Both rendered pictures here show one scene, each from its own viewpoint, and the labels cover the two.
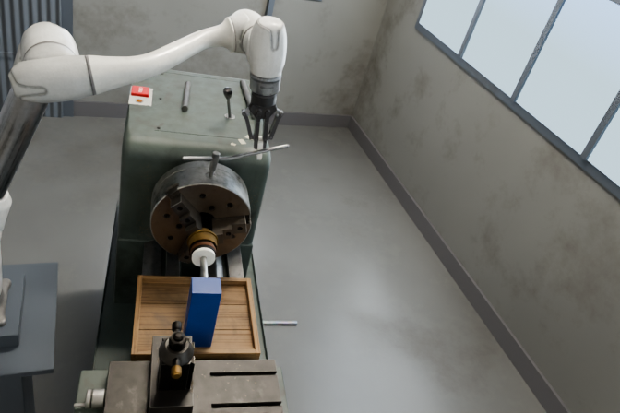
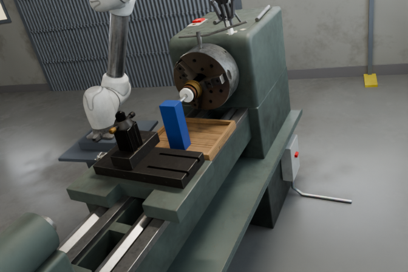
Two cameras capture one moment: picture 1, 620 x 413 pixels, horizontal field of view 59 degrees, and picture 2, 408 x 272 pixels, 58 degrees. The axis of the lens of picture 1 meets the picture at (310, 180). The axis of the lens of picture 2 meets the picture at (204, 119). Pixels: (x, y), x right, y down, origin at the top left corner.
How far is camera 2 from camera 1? 115 cm
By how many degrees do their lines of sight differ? 44
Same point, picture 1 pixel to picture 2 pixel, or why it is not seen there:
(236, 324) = (209, 142)
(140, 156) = (175, 47)
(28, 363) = not seen: hidden behind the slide
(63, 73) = not seen: outside the picture
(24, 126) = (116, 33)
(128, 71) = not seen: outside the picture
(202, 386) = (150, 158)
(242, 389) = (170, 162)
